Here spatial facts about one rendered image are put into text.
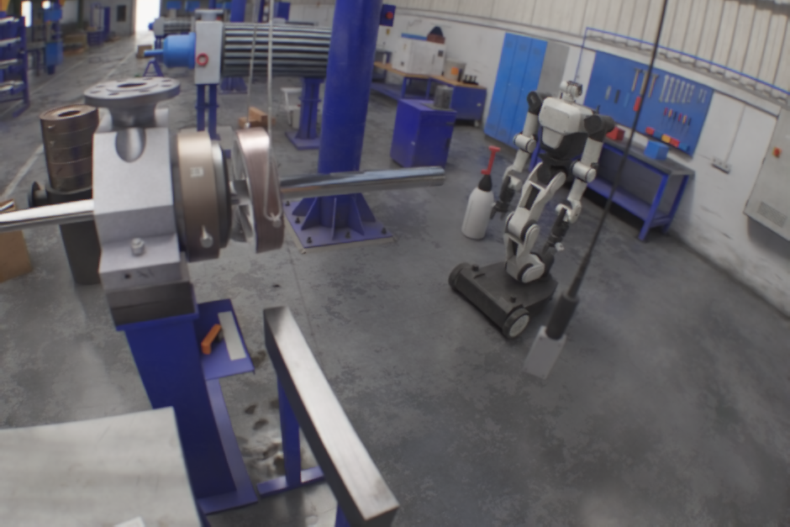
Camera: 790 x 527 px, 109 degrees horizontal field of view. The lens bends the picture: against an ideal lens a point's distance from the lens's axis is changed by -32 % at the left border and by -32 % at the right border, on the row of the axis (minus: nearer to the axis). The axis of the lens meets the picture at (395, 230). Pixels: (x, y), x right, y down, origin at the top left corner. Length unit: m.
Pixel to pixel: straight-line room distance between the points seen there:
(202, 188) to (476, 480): 1.55
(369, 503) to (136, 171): 0.85
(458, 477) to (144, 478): 1.36
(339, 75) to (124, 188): 2.10
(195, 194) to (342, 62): 1.97
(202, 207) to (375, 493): 0.75
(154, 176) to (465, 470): 1.62
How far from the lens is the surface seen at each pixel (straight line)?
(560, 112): 2.31
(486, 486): 1.91
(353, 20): 2.83
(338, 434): 0.88
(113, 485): 0.88
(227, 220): 1.11
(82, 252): 2.78
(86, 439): 0.95
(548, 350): 1.01
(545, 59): 6.09
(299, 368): 0.98
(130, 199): 0.99
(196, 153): 1.10
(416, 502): 1.79
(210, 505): 1.75
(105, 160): 1.04
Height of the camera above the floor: 1.61
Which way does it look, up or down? 28 degrees down
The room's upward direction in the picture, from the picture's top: 10 degrees clockwise
